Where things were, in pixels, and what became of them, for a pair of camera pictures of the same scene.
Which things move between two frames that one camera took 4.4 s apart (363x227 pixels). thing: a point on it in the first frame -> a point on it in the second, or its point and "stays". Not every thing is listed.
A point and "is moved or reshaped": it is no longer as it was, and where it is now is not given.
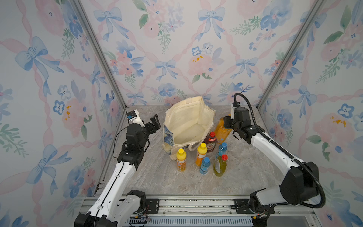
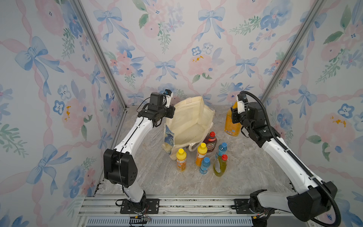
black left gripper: [156, 125] -> [171, 109]
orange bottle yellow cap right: [201, 153] stays
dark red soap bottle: [211, 142] stays
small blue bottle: [222, 149] stays
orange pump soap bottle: [222, 133] is moved or reshaped
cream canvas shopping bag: [187, 124] stays
